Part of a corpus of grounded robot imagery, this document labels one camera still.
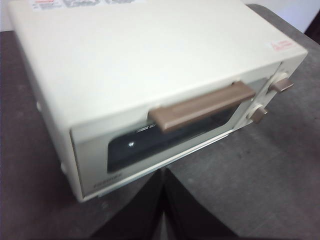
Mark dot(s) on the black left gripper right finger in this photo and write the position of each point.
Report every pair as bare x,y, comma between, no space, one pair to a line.
190,212

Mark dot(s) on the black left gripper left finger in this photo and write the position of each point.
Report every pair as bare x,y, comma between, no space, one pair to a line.
140,212

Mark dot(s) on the cream Toshiba toaster oven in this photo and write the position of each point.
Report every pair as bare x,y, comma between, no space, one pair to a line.
150,55

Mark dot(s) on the small cream timer knob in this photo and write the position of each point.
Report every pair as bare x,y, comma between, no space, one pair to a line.
258,115

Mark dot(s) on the large cream temperature knob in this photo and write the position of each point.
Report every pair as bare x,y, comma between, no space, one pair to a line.
282,83

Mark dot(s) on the red warning sticker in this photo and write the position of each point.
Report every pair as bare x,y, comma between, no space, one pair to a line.
283,46

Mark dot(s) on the white printed label sticker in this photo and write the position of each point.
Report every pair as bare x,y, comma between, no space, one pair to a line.
87,3

